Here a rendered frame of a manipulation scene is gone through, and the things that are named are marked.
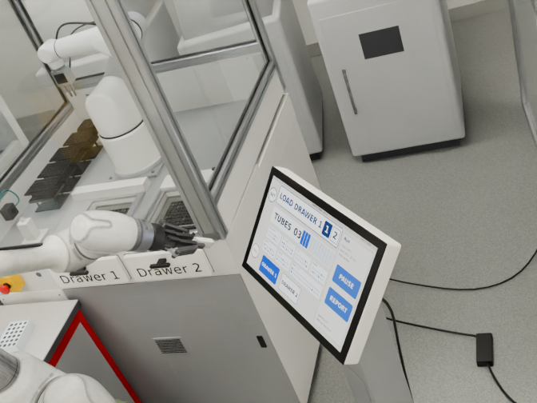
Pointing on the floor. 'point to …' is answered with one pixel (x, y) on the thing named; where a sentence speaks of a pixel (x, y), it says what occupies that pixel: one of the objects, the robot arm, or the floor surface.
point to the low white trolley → (69, 343)
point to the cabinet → (201, 329)
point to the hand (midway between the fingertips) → (201, 242)
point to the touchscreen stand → (378, 368)
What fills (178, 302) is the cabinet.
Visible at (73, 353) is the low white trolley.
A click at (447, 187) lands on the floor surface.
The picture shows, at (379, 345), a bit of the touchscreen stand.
